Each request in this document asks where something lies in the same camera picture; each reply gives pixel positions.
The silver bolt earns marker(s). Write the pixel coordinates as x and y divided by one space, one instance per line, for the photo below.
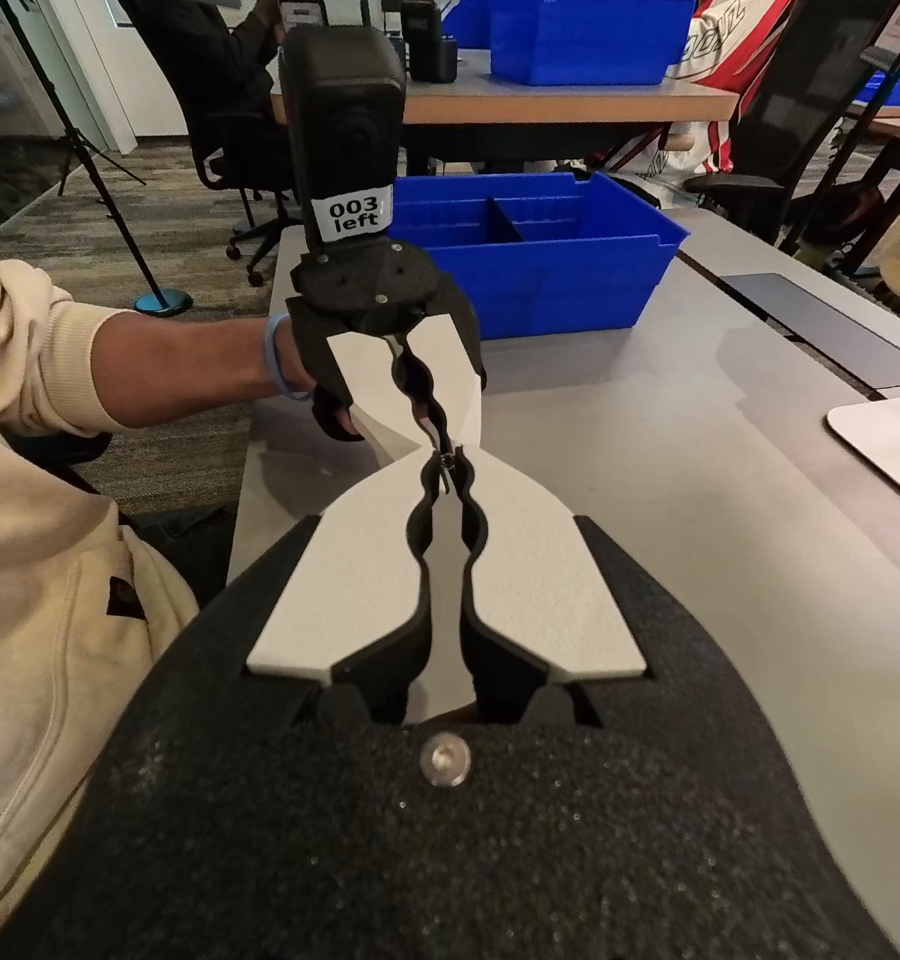
448 480

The black light stand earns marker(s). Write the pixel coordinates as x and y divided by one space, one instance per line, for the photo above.
163 302

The person's left forearm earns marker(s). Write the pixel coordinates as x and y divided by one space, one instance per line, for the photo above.
157 367

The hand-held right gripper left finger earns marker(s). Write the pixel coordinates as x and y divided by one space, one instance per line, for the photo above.
337 592

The white metal document stand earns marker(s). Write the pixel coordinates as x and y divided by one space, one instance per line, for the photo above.
892 442

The person's cream sweater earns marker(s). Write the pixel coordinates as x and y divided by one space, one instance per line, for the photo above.
45 675

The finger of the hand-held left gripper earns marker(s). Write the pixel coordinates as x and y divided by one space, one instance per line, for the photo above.
375 390
450 367

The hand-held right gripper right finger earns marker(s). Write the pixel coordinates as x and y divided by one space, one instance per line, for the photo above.
555 592

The blue plastic bin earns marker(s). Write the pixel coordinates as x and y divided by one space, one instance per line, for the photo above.
899 86
570 292
585 45
468 22

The black battery charger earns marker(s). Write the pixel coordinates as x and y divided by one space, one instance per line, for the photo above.
429 45

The person's left hand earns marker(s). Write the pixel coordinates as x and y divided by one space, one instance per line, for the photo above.
300 367

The black bin divider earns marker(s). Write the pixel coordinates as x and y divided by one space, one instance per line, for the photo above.
506 221

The wooden office desk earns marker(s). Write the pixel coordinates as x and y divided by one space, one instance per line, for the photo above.
570 101
899 124

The grey table hatch cover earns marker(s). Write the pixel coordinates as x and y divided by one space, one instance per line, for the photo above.
832 330

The blue wristband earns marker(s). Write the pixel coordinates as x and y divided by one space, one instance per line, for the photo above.
271 360

